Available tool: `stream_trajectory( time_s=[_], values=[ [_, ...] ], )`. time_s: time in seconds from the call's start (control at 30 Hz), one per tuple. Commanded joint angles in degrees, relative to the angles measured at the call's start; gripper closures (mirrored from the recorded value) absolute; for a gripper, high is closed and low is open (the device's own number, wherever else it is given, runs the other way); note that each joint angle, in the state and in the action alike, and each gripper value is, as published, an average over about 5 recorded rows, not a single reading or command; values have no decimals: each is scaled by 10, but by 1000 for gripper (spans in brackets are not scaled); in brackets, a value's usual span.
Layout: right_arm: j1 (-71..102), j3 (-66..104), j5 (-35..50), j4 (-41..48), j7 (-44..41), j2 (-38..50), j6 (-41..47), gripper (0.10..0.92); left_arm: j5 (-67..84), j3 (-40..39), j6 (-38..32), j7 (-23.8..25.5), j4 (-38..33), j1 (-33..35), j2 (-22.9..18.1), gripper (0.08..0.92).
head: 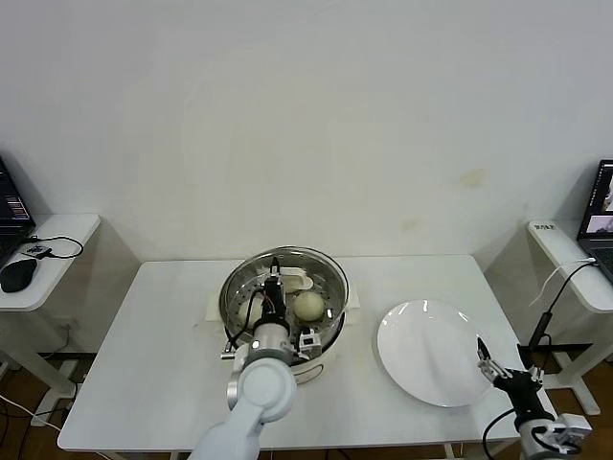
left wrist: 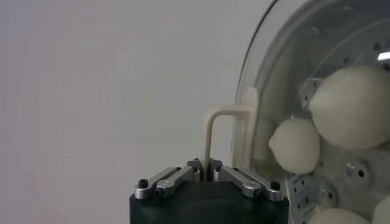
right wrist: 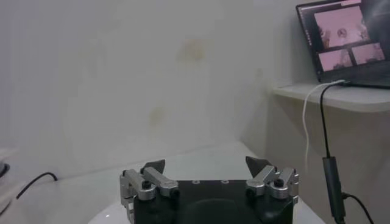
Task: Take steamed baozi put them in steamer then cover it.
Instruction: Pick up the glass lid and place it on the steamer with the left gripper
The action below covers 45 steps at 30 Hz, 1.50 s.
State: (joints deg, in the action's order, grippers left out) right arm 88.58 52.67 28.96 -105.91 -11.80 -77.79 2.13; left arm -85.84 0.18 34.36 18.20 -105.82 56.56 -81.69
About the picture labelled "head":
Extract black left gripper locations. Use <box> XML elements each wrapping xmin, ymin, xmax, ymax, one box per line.
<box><xmin>261</xmin><ymin>256</ymin><xmax>287</xmax><ymax>327</ymax></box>

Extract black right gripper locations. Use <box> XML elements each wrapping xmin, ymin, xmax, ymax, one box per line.
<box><xmin>474</xmin><ymin>334</ymin><xmax>556</xmax><ymax>424</ymax></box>

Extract stainless steel steamer basket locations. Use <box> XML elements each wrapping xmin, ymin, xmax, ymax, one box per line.
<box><xmin>205</xmin><ymin>246</ymin><xmax>363</xmax><ymax>356</ymax></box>

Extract white round plate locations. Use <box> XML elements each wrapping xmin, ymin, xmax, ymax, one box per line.
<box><xmin>375</xmin><ymin>299</ymin><xmax>497</xmax><ymax>408</ymax></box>

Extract cream electric cooker base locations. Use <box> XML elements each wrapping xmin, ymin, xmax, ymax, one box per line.
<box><xmin>224</xmin><ymin>320</ymin><xmax>344</xmax><ymax>387</ymax></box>

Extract white side table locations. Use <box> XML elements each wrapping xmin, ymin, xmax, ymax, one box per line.
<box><xmin>0</xmin><ymin>213</ymin><xmax>141</xmax><ymax>402</ymax></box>
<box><xmin>526</xmin><ymin>218</ymin><xmax>613</xmax><ymax>416</ymax></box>

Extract open black laptop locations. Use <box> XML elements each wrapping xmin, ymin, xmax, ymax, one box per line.
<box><xmin>0</xmin><ymin>152</ymin><xmax>37</xmax><ymax>267</ymax></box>
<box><xmin>577</xmin><ymin>159</ymin><xmax>613</xmax><ymax>282</ymax></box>

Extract small black usb hub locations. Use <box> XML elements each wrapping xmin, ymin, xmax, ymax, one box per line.
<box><xmin>21</xmin><ymin>242</ymin><xmax>53</xmax><ymax>260</ymax></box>

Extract black computer mouse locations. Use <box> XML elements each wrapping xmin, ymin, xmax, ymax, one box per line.
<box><xmin>0</xmin><ymin>257</ymin><xmax>38</xmax><ymax>292</ymax></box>

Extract black cable with adapter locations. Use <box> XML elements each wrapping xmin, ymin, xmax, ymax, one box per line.
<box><xmin>516</xmin><ymin>261</ymin><xmax>598</xmax><ymax>370</ymax></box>

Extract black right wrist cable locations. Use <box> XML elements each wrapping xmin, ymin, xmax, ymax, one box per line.
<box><xmin>481</xmin><ymin>406</ymin><xmax>519</xmax><ymax>460</ymax></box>

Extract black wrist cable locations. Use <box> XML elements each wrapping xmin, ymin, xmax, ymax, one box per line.
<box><xmin>481</xmin><ymin>406</ymin><xmax>519</xmax><ymax>460</ymax></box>
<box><xmin>220</xmin><ymin>300</ymin><xmax>265</xmax><ymax>360</ymax></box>

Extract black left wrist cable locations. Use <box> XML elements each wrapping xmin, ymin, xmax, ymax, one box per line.
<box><xmin>220</xmin><ymin>300</ymin><xmax>265</xmax><ymax>360</ymax></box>

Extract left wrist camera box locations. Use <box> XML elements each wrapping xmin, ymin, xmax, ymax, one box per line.
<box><xmin>297</xmin><ymin>328</ymin><xmax>321</xmax><ymax>360</ymax></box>

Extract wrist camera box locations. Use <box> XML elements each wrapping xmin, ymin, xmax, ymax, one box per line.
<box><xmin>535</xmin><ymin>412</ymin><xmax>591</xmax><ymax>454</ymax></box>
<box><xmin>297</xmin><ymin>328</ymin><xmax>321</xmax><ymax>360</ymax></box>

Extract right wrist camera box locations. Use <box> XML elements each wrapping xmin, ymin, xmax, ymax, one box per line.
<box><xmin>535</xmin><ymin>412</ymin><xmax>591</xmax><ymax>454</ymax></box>

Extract thin white cable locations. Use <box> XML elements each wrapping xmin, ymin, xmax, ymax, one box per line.
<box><xmin>529</xmin><ymin>258</ymin><xmax>598</xmax><ymax>308</ymax></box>

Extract thin black usb cable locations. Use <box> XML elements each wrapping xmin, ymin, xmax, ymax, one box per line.
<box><xmin>26</xmin><ymin>234</ymin><xmax>83</xmax><ymax>260</ymax></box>

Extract white floor power cable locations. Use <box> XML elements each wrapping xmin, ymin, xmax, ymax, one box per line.
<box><xmin>0</xmin><ymin>393</ymin><xmax>63</xmax><ymax>432</ymax></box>

